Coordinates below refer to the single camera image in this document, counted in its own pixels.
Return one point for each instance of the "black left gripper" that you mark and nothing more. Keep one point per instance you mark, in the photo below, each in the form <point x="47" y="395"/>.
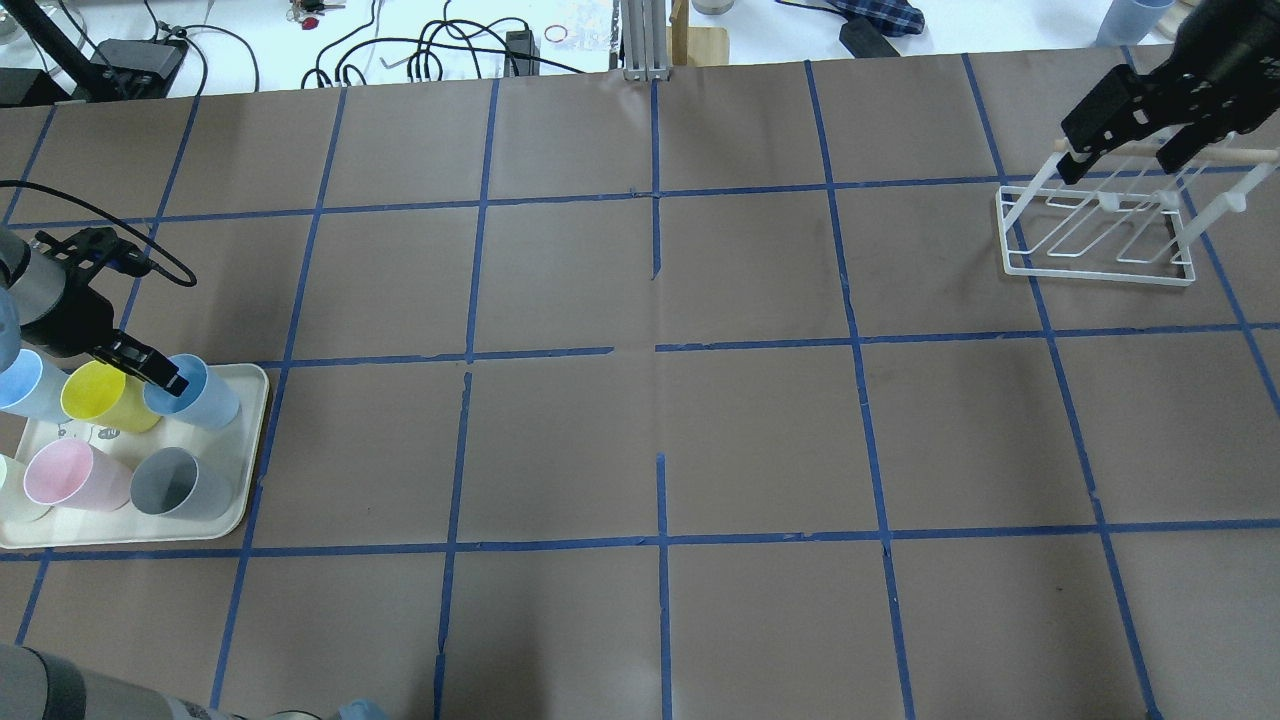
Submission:
<point x="68" y="320"/>

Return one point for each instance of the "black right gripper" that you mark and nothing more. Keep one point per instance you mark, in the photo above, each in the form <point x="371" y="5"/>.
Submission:
<point x="1222" y="62"/>

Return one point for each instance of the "light blue plastic cup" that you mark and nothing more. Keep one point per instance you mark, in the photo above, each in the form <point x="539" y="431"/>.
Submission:
<point x="207" y="402"/>

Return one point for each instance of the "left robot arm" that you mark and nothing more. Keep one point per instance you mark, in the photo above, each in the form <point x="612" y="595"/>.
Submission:
<point x="136" y="265"/>

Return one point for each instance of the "yellow plastic cup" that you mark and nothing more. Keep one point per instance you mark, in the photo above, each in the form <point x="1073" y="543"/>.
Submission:
<point x="102" y="395"/>

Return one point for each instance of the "blue cup on side table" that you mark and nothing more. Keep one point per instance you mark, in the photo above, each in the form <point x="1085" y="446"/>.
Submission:
<point x="1128" y="22"/>

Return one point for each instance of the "pale blue plastic cup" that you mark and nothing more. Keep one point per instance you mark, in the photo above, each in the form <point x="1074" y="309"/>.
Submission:
<point x="31" y="387"/>

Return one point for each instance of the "grey plastic cup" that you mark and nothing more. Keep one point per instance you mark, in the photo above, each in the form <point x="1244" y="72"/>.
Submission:
<point x="173" y="483"/>

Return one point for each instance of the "pink plastic cup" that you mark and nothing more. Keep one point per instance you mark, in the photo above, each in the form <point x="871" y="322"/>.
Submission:
<point x="72" y="474"/>

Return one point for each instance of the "pale green plastic cup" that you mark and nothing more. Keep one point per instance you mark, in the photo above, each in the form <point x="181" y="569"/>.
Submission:
<point x="16" y="506"/>

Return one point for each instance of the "white plastic tray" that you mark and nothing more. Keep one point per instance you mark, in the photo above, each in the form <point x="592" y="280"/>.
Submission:
<point x="230" y="451"/>

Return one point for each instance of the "folded plaid umbrella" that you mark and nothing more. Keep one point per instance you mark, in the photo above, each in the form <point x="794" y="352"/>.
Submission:
<point x="891" y="18"/>

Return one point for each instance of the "black power adapter box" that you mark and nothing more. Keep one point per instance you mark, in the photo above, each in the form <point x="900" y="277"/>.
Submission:
<point x="140" y="69"/>

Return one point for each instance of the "black power brick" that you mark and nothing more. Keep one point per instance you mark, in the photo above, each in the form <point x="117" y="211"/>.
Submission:
<point x="864" y="41"/>

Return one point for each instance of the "wooden mug tree stand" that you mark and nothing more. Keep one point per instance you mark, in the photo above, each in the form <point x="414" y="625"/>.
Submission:
<point x="695" y="46"/>

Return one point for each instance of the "white wire cup rack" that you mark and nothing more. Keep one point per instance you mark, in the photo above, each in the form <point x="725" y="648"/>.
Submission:
<point x="1136" y="223"/>

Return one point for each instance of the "aluminium frame post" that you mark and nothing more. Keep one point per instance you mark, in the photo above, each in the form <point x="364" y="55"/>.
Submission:
<point x="644" y="53"/>

